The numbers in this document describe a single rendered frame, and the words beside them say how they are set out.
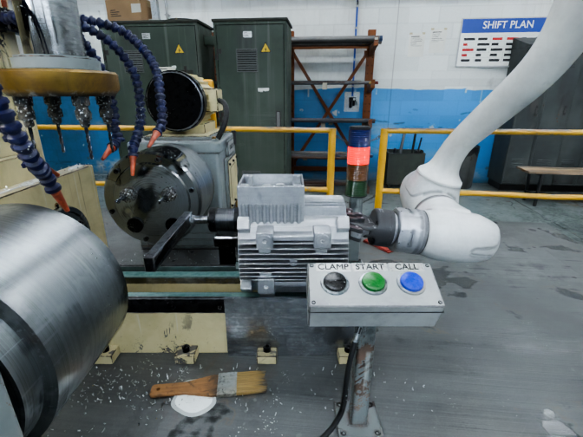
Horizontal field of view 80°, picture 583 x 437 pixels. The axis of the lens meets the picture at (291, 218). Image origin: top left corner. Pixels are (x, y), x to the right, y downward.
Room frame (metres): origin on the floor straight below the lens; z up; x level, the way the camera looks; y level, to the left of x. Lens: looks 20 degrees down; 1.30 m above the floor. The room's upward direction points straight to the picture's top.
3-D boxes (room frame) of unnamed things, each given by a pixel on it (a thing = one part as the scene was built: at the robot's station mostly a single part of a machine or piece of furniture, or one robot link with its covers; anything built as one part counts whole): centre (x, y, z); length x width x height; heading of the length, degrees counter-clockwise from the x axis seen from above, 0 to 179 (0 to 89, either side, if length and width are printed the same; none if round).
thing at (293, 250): (0.65, 0.00, 1.02); 0.20 x 0.19 x 0.19; 91
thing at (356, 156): (0.95, -0.18, 1.14); 0.06 x 0.06 x 0.04
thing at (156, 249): (0.68, 0.25, 1.01); 0.26 x 0.04 x 0.03; 0
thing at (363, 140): (0.95, -0.18, 1.19); 0.06 x 0.06 x 0.04
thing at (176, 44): (4.01, 1.37, 0.99); 1.02 x 0.49 x 1.98; 84
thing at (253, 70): (3.90, 0.37, 0.98); 0.72 x 0.49 x 1.96; 84
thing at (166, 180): (0.98, 0.36, 1.04); 0.41 x 0.25 x 0.25; 0
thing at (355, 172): (0.95, -0.18, 1.10); 0.06 x 0.06 x 0.04
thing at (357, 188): (0.95, -0.18, 1.05); 0.06 x 0.06 x 0.04
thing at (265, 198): (0.65, 0.04, 1.11); 0.12 x 0.11 x 0.07; 91
